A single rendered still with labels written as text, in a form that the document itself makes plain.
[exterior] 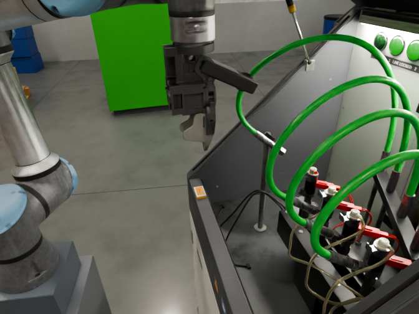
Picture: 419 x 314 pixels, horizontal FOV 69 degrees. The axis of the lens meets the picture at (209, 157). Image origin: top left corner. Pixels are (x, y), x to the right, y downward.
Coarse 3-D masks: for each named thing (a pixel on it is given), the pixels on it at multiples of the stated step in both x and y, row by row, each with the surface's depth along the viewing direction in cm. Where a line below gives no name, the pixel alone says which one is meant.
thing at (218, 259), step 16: (192, 192) 100; (192, 208) 107; (208, 208) 92; (208, 224) 86; (208, 240) 81; (224, 240) 81; (208, 256) 85; (224, 256) 76; (208, 272) 90; (224, 272) 72; (224, 288) 68; (240, 288) 68; (224, 304) 71; (240, 304) 65
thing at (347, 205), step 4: (340, 204) 68; (344, 204) 68; (348, 204) 68; (352, 204) 68; (336, 208) 69; (340, 208) 68; (344, 208) 68; (348, 208) 67; (352, 208) 67; (356, 208) 67; (360, 208) 67
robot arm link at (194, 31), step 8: (208, 16) 48; (176, 24) 48; (184, 24) 48; (192, 24) 48; (200, 24) 48; (208, 24) 49; (176, 32) 49; (184, 32) 48; (192, 32) 48; (200, 32) 49; (208, 32) 49; (176, 40) 50; (184, 40) 49; (192, 40) 49; (200, 40) 49; (208, 40) 50
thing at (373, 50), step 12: (312, 36) 67; (324, 36) 66; (336, 36) 66; (348, 36) 65; (288, 48) 68; (372, 48) 65; (264, 60) 71; (384, 60) 66; (252, 72) 73; (240, 96) 76; (396, 96) 69; (240, 108) 78; (240, 120) 80; (396, 120) 72; (252, 132) 81
